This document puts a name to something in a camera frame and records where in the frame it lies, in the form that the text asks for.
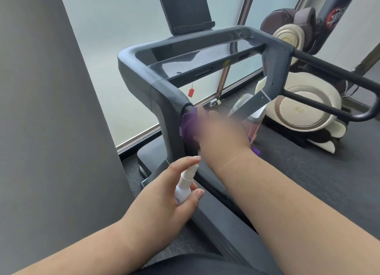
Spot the person's right hand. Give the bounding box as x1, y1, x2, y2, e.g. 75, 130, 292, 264
193, 107, 255, 171

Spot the person's left hand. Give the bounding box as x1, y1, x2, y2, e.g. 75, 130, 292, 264
118, 155, 205, 256

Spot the white spray bottle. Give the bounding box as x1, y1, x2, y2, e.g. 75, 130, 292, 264
174, 163, 200, 206

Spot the purple microfibre cloth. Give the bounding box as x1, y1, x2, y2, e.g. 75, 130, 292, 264
179, 107, 261, 157

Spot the black treadmill handrail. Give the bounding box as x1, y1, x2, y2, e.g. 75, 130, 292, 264
181, 103, 259, 232
280, 47, 380, 123

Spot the person's right forearm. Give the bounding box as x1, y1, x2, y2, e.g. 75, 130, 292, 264
217, 152, 380, 275

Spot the white plastic tub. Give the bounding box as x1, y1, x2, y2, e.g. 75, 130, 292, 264
230, 93, 266, 124

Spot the black shirt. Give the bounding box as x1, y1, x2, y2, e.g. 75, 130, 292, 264
136, 252, 268, 275

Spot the beige upholstered chair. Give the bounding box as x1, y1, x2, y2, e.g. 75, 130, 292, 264
255, 7, 348, 154

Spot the black punching bag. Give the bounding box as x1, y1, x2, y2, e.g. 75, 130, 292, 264
313, 0, 361, 54

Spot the dark metal door frame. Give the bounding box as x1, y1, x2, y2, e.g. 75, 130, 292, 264
341, 42, 380, 112

